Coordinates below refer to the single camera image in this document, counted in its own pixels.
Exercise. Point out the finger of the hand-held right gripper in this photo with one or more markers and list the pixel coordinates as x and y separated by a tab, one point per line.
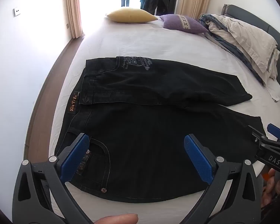
259	135
276	131

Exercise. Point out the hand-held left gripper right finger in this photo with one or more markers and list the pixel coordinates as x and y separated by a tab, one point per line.
198	158

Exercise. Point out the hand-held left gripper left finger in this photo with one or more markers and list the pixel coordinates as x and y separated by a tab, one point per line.
77	156

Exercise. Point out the black denim pants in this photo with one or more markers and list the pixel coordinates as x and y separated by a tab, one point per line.
142	133

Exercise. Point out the person's right hand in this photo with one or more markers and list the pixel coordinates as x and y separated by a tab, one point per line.
271	189

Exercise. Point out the person's left hand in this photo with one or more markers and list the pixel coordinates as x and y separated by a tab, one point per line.
119	218

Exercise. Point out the beige and grey blanket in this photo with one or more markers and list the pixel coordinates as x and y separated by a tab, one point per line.
247	35

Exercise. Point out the grey bed headboard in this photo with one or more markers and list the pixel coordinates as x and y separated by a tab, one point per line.
247	12

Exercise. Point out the white sheeted bed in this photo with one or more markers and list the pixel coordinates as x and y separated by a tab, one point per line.
142	44

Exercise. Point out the purple patterned pillow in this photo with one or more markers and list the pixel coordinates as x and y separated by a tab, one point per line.
184	23

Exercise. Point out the yellow pillow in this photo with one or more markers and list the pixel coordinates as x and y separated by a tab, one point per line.
130	15

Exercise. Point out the white wall socket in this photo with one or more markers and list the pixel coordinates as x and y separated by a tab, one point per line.
17	12

